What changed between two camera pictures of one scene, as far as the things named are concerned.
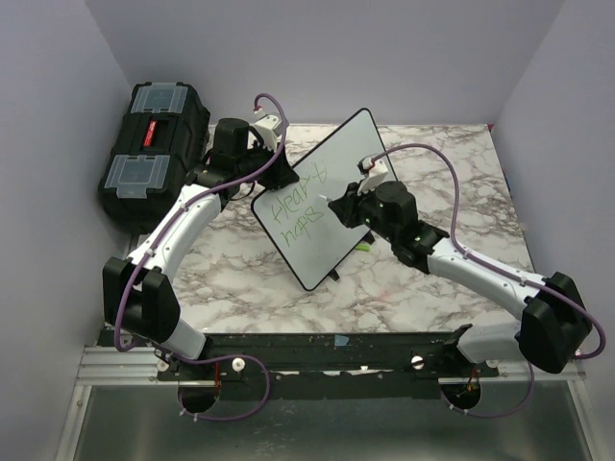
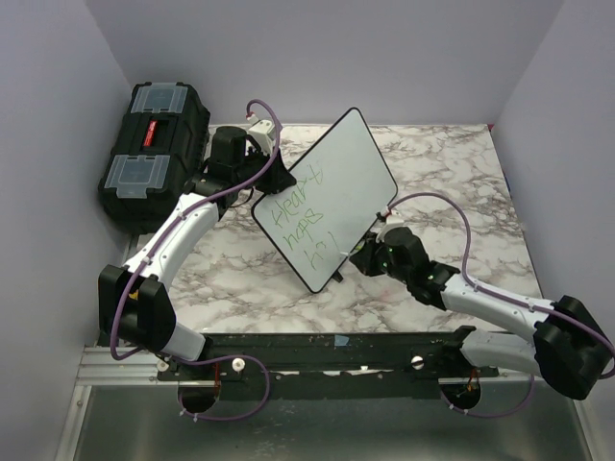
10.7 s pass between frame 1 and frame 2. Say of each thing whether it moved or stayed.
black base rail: stayed
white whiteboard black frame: stayed
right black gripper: moved
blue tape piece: stayed
